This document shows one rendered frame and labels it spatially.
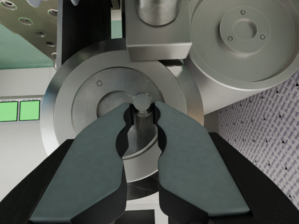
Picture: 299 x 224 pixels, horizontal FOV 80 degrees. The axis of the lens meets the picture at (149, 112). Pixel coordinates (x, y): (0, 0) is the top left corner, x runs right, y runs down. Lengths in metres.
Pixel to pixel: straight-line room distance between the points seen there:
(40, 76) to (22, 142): 2.93
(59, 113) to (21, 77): 3.49
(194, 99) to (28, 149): 0.50
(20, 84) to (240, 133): 3.49
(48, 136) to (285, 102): 0.25
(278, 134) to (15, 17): 0.48
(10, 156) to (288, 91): 0.61
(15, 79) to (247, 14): 3.61
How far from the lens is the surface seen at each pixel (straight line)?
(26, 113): 0.59
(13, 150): 0.61
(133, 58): 0.16
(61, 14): 0.23
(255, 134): 0.30
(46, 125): 0.19
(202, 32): 0.20
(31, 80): 3.54
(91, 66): 0.17
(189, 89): 0.17
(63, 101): 0.17
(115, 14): 0.63
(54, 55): 0.58
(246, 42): 0.20
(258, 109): 0.29
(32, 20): 0.46
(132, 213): 0.61
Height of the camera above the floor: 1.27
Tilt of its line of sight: 8 degrees down
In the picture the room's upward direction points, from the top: 177 degrees clockwise
